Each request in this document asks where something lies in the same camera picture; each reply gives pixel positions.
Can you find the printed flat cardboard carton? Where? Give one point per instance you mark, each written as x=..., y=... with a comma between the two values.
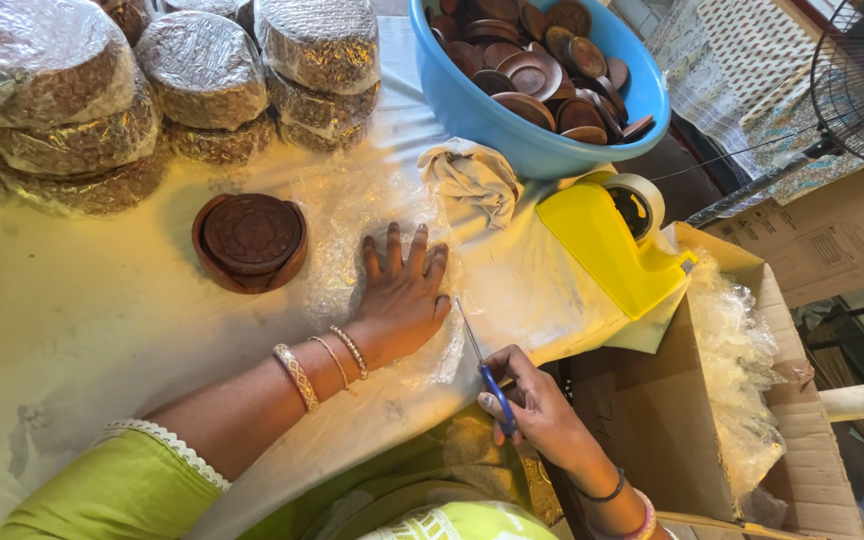
x=829, y=240

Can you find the heap of loose wooden coasters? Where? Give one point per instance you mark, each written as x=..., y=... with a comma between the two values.
x=537, y=67

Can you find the white table cover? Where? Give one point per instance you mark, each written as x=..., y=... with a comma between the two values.
x=87, y=330

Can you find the patterned fabric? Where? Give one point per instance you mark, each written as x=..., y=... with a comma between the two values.
x=739, y=60

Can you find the bundle of bubble wrap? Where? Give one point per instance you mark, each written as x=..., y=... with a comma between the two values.
x=736, y=360

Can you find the clear bubble wrap sheet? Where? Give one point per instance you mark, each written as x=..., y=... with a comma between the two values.
x=342, y=225

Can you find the person's left hand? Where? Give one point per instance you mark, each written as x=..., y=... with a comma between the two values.
x=400, y=304

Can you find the wide gold patterned bangle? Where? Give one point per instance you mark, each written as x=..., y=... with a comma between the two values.
x=297, y=379

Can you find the pink bangle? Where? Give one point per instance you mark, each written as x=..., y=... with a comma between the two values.
x=646, y=521

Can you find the black wrist band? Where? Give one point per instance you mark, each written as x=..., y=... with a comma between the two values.
x=612, y=495

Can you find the yellow tape dispenser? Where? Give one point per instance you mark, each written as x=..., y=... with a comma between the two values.
x=604, y=247

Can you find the clear tape roll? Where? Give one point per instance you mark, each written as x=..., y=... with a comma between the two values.
x=646, y=199

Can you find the open brown cardboard box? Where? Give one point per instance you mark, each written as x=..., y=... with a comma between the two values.
x=649, y=420

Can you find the pile of wrapped coaster sets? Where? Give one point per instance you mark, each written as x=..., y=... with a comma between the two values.
x=64, y=82

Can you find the green embroidered dress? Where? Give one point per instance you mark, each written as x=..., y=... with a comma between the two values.
x=124, y=491

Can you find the beige crumpled cloth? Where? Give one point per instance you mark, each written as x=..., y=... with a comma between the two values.
x=469, y=180

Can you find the round carved wooden coaster set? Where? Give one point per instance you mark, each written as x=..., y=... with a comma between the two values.
x=252, y=236

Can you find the black pedestal fan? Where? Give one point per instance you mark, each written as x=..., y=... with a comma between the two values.
x=863, y=82

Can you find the beaded gold bangle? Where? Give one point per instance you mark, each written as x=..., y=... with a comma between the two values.
x=351, y=351

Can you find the thin gold bangle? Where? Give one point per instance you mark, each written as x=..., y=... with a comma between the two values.
x=331, y=361

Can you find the person's right hand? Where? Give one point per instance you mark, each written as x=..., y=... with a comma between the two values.
x=544, y=416

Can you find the black metal frame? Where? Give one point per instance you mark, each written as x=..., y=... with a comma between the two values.
x=863, y=330

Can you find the blue plastic basin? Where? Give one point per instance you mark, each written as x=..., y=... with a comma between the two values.
x=477, y=112

